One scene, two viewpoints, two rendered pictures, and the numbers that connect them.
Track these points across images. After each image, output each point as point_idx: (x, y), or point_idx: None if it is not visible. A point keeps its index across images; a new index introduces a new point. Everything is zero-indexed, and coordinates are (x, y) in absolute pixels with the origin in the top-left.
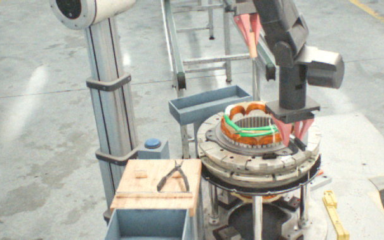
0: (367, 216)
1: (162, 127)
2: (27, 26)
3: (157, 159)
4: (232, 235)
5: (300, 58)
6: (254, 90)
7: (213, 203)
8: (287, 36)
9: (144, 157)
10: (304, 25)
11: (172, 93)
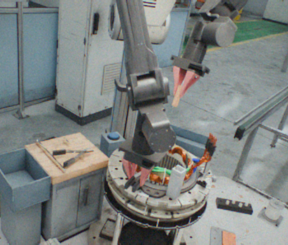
0: None
1: (236, 163)
2: (222, 67)
3: (106, 147)
4: (108, 228)
5: (143, 108)
6: None
7: None
8: (130, 80)
9: (102, 141)
10: (158, 81)
11: (266, 148)
